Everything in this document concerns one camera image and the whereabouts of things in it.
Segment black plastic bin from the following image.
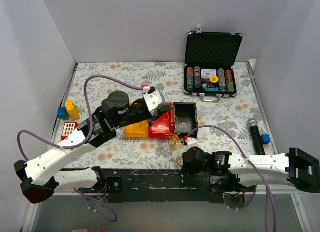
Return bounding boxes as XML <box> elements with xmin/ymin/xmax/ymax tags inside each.
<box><xmin>173</xmin><ymin>102</ymin><xmax>199</xmax><ymax>138</ymax></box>

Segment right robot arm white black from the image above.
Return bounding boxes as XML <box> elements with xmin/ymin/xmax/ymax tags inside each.
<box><xmin>181</xmin><ymin>147</ymin><xmax>320</xmax><ymax>193</ymax></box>

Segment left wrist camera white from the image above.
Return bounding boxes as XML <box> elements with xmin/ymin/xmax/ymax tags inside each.
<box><xmin>143</xmin><ymin>89</ymin><xmax>167</xmax><ymax>115</ymax></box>

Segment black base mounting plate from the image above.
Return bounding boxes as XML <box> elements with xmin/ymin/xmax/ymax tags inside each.
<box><xmin>77</xmin><ymin>168</ymin><xmax>258</xmax><ymax>204</ymax></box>

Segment aluminium frame rail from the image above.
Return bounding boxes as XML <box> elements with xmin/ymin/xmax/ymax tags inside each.
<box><xmin>29</xmin><ymin>187</ymin><xmax>86</xmax><ymax>196</ymax></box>

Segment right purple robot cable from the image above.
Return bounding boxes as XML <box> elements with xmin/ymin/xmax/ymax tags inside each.
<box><xmin>186</xmin><ymin>124</ymin><xmax>277</xmax><ymax>232</ymax></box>

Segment yellow plastic bin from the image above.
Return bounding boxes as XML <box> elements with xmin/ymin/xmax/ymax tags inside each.
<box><xmin>124</xmin><ymin>121</ymin><xmax>149</xmax><ymax>138</ymax></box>

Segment floral patterned table mat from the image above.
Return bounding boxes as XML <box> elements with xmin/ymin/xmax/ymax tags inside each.
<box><xmin>66</xmin><ymin>62</ymin><xmax>270</xmax><ymax>169</ymax></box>

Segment black poker chip case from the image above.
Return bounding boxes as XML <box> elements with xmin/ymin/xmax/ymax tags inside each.
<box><xmin>183</xmin><ymin>29</ymin><xmax>243</xmax><ymax>102</ymax></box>

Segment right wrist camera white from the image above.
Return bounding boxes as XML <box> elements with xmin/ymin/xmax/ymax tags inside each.
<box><xmin>183</xmin><ymin>137</ymin><xmax>198</xmax><ymax>150</ymax></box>

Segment black handheld microphone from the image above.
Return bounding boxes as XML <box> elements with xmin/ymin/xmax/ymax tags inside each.
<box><xmin>247</xmin><ymin>118</ymin><xmax>266</xmax><ymax>155</ymax></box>

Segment red white toy brick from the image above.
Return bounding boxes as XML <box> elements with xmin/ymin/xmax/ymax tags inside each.
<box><xmin>61</xmin><ymin>121</ymin><xmax>79</xmax><ymax>140</ymax></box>

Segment red plastic bin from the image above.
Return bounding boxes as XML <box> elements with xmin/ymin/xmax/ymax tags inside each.
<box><xmin>148</xmin><ymin>102</ymin><xmax>174</xmax><ymax>140</ymax></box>

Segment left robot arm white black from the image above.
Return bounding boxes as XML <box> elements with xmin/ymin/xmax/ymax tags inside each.
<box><xmin>14</xmin><ymin>90</ymin><xmax>172</xmax><ymax>204</ymax></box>

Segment yellow thin wire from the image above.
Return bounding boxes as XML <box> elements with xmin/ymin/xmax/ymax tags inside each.
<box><xmin>162</xmin><ymin>109</ymin><xmax>187</xmax><ymax>168</ymax></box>

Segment small blue block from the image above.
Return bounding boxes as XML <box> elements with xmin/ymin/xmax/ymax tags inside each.
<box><xmin>261</xmin><ymin>134</ymin><xmax>271</xmax><ymax>144</ymax></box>

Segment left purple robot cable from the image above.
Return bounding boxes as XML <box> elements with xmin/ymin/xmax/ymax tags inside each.
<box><xmin>16</xmin><ymin>75</ymin><xmax>151</xmax><ymax>222</ymax></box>

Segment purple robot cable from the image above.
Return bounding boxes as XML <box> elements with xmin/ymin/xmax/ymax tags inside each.
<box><xmin>186</xmin><ymin>124</ymin><xmax>277</xmax><ymax>232</ymax></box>
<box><xmin>16</xmin><ymin>75</ymin><xmax>151</xmax><ymax>222</ymax></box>

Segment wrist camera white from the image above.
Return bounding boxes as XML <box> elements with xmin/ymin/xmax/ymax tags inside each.
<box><xmin>183</xmin><ymin>137</ymin><xmax>198</xmax><ymax>150</ymax></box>
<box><xmin>143</xmin><ymin>89</ymin><xmax>167</xmax><ymax>115</ymax></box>

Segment stacked colourful toy bricks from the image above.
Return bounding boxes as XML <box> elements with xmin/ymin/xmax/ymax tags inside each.
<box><xmin>57</xmin><ymin>100</ymin><xmax>81</xmax><ymax>121</ymax></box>

